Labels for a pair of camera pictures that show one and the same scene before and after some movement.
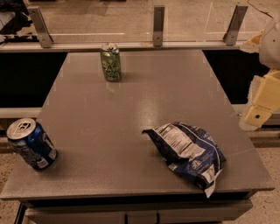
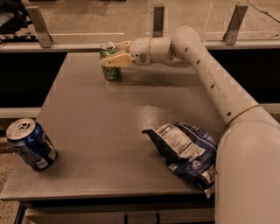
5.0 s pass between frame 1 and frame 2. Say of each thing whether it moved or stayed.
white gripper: moved
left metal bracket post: stayed
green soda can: stayed
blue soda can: stayed
